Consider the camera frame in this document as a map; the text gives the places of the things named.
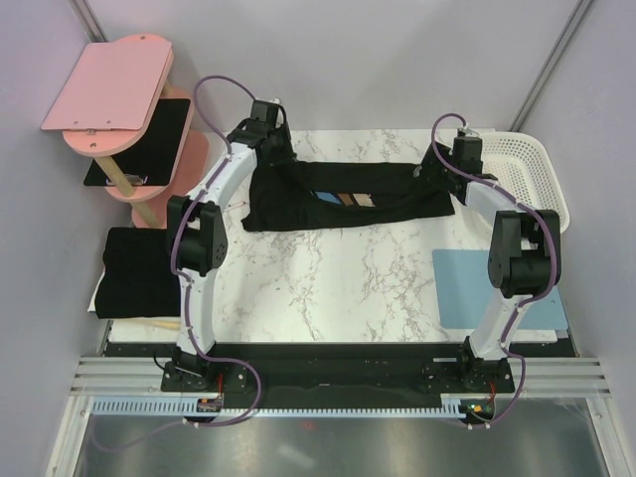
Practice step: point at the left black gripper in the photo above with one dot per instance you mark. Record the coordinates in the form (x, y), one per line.
(288, 155)

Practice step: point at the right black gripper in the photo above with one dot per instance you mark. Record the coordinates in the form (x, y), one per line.
(438, 154)

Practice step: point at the black graphic t shirt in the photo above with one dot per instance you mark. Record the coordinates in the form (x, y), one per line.
(305, 196)

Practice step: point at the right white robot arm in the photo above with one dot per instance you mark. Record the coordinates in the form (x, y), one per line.
(524, 261)

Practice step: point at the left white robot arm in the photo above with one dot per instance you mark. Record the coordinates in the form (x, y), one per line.
(197, 239)

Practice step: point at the folded black t shirt stack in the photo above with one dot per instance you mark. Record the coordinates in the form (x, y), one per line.
(137, 281)

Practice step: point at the white plastic basket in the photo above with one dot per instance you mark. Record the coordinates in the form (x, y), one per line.
(523, 167)

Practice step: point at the red marker pen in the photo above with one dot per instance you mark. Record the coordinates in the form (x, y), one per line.
(234, 206)

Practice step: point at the black clipboard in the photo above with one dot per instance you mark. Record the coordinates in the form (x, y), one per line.
(150, 161)

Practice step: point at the light blue mat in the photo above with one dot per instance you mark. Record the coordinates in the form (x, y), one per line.
(463, 292)

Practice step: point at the pink three tier shelf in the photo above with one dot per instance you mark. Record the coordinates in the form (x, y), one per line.
(148, 204)

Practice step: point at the pink clipboard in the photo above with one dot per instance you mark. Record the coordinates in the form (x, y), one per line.
(111, 86)

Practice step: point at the wooden stick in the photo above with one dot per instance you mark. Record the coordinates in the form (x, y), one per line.
(165, 325)

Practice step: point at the white slotted cable duct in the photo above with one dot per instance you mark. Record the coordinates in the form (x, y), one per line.
(447, 407)

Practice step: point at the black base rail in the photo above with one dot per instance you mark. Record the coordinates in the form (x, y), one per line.
(286, 370)

